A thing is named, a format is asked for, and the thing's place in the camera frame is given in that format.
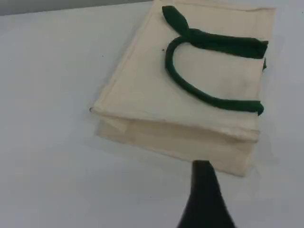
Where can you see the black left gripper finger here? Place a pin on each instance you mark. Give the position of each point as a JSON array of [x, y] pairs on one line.
[[206, 204]]

